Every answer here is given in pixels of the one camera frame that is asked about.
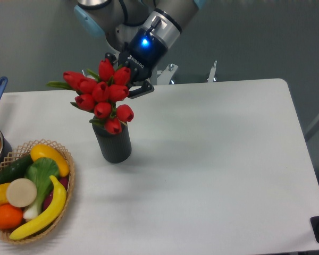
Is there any beige round disc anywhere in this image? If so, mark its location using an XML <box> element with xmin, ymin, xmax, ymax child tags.
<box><xmin>6</xmin><ymin>178</ymin><xmax>37</xmax><ymax>208</ymax></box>

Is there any purple red vegetable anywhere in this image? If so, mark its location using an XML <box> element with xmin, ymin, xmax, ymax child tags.
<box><xmin>43</xmin><ymin>177</ymin><xmax>69</xmax><ymax>211</ymax></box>

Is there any yellow banana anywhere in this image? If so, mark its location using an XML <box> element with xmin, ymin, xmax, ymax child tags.
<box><xmin>9</xmin><ymin>175</ymin><xmax>66</xmax><ymax>241</ymax></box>

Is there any orange fruit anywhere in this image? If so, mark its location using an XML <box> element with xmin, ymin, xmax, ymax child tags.
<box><xmin>0</xmin><ymin>204</ymin><xmax>23</xmax><ymax>230</ymax></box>

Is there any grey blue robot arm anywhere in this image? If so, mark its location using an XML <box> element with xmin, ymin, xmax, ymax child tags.
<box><xmin>74</xmin><ymin>0</ymin><xmax>206</xmax><ymax>98</ymax></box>

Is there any green cucumber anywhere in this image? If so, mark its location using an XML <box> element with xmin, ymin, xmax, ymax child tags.
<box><xmin>0</xmin><ymin>155</ymin><xmax>33</xmax><ymax>184</ymax></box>

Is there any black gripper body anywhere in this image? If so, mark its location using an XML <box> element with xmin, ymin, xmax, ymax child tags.
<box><xmin>118</xmin><ymin>28</ymin><xmax>167</xmax><ymax>82</ymax></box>

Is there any red tulip bouquet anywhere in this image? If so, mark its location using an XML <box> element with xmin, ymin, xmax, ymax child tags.
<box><xmin>47</xmin><ymin>58</ymin><xmax>134</xmax><ymax>135</ymax></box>

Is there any dark grey ribbed vase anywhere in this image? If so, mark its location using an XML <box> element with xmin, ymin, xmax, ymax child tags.
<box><xmin>92</xmin><ymin>125</ymin><xmax>132</xmax><ymax>164</ymax></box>

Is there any woven wicker basket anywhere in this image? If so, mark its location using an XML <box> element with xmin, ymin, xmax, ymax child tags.
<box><xmin>0</xmin><ymin>139</ymin><xmax>75</xmax><ymax>245</ymax></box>

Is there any green bok choy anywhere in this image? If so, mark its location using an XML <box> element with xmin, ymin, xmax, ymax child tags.
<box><xmin>23</xmin><ymin>157</ymin><xmax>60</xmax><ymax>222</ymax></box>

